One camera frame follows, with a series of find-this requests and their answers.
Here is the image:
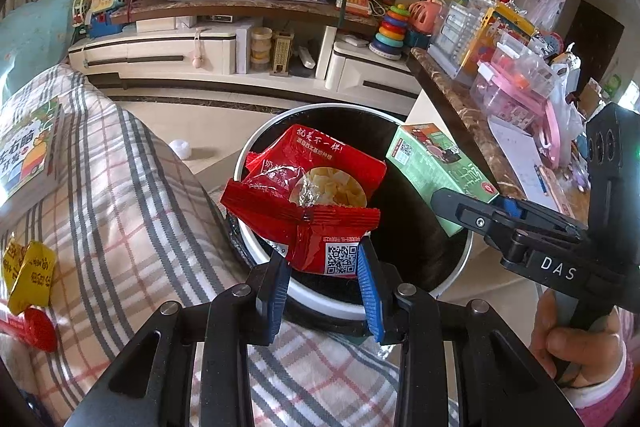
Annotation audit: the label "red snack packet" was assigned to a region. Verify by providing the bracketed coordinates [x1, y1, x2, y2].
[220, 124, 388, 278]

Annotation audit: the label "toy ferris wheel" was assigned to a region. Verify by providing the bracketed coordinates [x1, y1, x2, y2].
[71, 0, 97, 28]

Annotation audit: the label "white upright box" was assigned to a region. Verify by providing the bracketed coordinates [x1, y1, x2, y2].
[235, 26, 264, 76]

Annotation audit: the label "plaid blanket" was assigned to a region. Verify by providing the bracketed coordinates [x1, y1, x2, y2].
[0, 64, 461, 427]

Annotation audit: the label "red candy can rainbow print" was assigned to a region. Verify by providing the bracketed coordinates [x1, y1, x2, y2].
[0, 307, 57, 353]

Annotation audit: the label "yellow snack packet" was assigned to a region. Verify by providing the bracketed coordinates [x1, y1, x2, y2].
[10, 241, 57, 315]
[1, 242, 26, 294]

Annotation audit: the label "red toy piano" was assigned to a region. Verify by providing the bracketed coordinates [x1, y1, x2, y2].
[347, 0, 384, 16]

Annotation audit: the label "colourful children's book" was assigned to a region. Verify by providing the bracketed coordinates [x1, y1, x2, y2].
[0, 97, 66, 214]

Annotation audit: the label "rainbow stacking ring toy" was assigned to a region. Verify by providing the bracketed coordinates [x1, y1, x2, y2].
[369, 4, 409, 60]

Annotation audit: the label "person's right hand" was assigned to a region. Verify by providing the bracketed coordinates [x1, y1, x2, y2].
[530, 289, 628, 389]

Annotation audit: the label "clear container pink lid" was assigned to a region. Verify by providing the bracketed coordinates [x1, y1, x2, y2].
[470, 32, 557, 134]

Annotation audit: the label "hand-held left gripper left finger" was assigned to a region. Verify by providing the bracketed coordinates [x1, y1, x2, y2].
[62, 252, 292, 427]

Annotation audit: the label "wooden slatted toy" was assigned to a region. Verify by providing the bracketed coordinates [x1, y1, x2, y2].
[270, 30, 296, 76]

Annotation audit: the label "orange pink plastic toy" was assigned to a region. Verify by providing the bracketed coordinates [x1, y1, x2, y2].
[408, 0, 444, 34]

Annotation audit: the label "pink handled hanging toy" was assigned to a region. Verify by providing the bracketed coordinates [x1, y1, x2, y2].
[192, 27, 207, 69]

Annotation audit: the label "round black waste bin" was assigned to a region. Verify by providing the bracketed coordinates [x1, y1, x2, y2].
[227, 103, 473, 335]

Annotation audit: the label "stacked yellowish jars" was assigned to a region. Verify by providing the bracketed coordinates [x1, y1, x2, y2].
[250, 27, 273, 72]

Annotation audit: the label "white plastic bag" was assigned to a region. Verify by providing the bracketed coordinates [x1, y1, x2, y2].
[542, 61, 587, 168]

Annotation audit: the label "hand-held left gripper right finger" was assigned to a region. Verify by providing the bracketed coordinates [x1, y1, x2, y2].
[356, 239, 586, 427]

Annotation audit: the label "white television stand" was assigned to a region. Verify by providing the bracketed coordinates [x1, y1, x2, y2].
[67, 0, 426, 118]

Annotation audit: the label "teal flowered bedsheet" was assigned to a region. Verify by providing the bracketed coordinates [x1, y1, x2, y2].
[0, 0, 77, 104]

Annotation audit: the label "colourful puzzle box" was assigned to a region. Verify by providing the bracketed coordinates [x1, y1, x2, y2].
[460, 2, 542, 74]

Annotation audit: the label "blue toy base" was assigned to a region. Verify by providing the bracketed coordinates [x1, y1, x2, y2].
[86, 12, 123, 40]

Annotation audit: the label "grey remote control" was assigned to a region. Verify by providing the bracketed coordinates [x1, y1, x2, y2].
[295, 46, 319, 70]

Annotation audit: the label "green carton box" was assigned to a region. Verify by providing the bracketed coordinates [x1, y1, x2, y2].
[385, 123, 501, 238]

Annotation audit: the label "person's right forearm pink sleeve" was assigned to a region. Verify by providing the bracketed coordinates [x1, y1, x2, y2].
[570, 342, 637, 414]

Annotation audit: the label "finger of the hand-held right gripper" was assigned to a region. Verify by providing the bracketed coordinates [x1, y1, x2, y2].
[430, 188, 526, 258]
[492, 196, 588, 242]

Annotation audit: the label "clear plastic box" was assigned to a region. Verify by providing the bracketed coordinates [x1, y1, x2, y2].
[429, 0, 490, 75]

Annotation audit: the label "white paper sheet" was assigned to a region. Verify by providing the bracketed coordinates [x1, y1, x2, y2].
[487, 116, 551, 208]

